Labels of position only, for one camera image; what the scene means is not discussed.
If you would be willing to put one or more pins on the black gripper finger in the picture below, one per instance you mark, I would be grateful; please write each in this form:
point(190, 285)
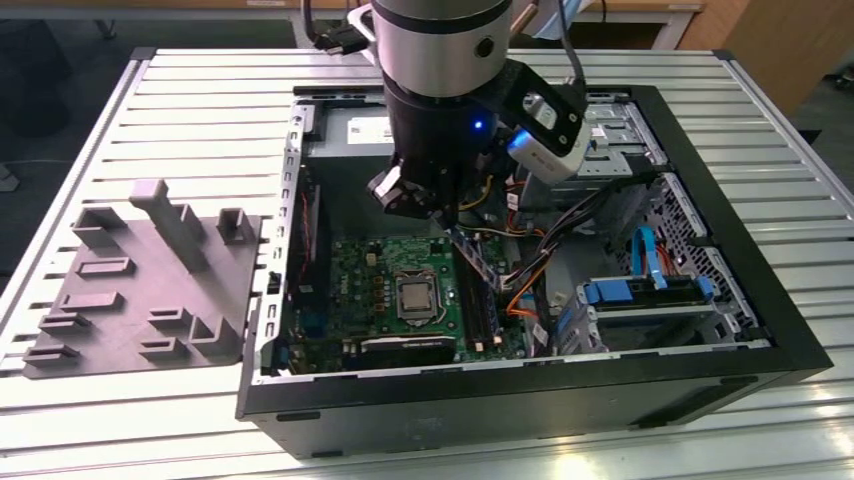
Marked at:
point(403, 197)

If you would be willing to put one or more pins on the blue RAM stick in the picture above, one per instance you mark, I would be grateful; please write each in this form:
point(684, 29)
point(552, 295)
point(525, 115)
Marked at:
point(479, 260)

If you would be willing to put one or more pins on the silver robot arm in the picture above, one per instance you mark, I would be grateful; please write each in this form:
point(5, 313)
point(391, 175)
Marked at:
point(433, 50)

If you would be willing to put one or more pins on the grey power supply unit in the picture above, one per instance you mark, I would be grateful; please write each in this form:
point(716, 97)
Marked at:
point(347, 200)

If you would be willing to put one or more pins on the green motherboard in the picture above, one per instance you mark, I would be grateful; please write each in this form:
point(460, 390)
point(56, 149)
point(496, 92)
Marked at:
point(363, 260)

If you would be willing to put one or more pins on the silver CPU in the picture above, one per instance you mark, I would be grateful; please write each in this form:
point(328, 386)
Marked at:
point(415, 297)

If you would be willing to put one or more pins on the metal drive cage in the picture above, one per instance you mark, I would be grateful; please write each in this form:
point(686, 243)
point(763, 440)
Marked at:
point(613, 165)

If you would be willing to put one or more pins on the black graphics card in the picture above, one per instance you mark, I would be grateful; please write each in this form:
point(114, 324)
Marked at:
point(407, 352)

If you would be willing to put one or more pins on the hard disk in blue carrier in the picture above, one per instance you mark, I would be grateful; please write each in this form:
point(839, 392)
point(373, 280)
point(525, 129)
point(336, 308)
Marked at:
point(616, 291)

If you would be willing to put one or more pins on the grey parts rack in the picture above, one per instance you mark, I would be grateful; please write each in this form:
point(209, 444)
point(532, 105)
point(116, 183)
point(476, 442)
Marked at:
point(166, 300)

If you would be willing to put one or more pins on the black open PC case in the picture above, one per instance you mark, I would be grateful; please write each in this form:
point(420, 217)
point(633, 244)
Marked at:
point(467, 405)

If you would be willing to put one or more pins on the metal disk bay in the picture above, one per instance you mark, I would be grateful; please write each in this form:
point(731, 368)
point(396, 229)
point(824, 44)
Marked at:
point(656, 311)

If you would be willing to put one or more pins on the wooden cabinet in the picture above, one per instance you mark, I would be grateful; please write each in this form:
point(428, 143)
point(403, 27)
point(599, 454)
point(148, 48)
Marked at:
point(787, 40)

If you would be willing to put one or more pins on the grey metal stand foot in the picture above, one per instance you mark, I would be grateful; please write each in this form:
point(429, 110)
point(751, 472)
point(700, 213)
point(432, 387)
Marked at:
point(6, 182)

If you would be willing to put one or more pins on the black chair base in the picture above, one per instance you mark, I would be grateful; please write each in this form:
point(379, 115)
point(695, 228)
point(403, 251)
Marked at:
point(842, 79)

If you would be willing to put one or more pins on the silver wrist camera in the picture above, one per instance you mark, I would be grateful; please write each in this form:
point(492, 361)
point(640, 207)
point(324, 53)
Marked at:
point(547, 160)

